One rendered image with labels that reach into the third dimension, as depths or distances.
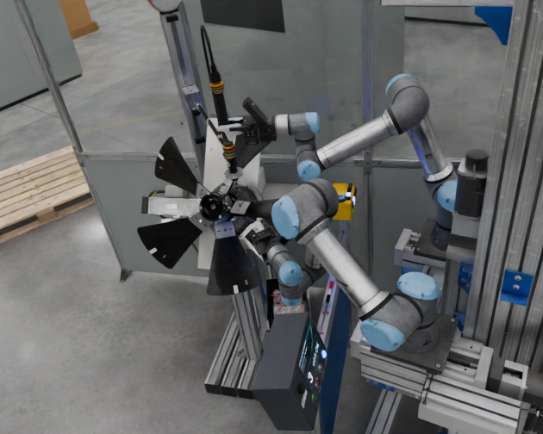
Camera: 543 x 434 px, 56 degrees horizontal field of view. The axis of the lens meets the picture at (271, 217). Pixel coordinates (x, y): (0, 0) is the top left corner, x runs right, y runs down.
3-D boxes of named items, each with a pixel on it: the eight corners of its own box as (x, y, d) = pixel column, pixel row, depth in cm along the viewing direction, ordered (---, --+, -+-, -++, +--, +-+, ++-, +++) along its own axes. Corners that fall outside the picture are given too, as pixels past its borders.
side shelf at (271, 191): (235, 185, 284) (234, 181, 283) (298, 188, 275) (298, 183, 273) (221, 211, 266) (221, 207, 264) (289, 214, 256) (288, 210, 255)
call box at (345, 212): (334, 201, 238) (333, 182, 231) (356, 201, 235) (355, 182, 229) (328, 221, 225) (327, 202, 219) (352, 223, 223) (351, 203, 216)
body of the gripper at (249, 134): (243, 145, 183) (277, 143, 182) (240, 124, 178) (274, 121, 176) (246, 135, 189) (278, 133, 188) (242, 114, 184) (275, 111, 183)
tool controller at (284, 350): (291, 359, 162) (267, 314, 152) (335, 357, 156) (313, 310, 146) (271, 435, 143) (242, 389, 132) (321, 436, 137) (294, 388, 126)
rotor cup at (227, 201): (207, 225, 215) (194, 223, 202) (209, 190, 215) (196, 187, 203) (239, 226, 211) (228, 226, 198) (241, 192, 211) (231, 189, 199)
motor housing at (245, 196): (210, 234, 231) (199, 234, 218) (214, 184, 231) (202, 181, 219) (259, 238, 225) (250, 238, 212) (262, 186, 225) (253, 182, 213)
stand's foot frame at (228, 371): (240, 308, 323) (238, 299, 318) (309, 315, 311) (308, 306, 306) (207, 393, 276) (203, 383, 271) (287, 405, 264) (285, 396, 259)
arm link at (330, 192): (325, 159, 160) (311, 259, 194) (301, 175, 154) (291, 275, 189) (353, 176, 154) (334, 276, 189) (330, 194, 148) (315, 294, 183)
